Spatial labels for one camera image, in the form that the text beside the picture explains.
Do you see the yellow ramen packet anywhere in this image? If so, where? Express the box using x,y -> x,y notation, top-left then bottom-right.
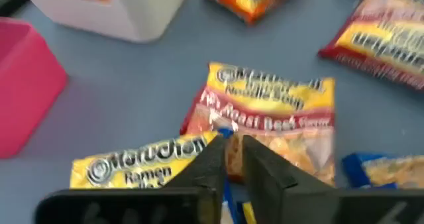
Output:
69,127 -> 248,224

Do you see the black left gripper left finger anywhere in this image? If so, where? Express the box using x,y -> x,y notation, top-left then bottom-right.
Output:
34,133 -> 230,224

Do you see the blue Maruchan ramen pack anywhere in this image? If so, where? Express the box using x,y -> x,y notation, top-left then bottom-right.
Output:
342,152 -> 424,190

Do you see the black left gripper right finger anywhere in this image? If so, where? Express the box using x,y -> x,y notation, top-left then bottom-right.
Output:
241,134 -> 424,224

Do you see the red Maruchan ramen pack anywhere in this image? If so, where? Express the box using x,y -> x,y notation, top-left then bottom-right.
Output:
317,0 -> 424,91
180,62 -> 336,188

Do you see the white plastic bin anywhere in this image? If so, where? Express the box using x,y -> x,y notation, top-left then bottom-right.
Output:
15,0 -> 188,44

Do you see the pink plastic bin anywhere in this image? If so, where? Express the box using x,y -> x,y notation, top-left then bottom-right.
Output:
0,17 -> 69,159

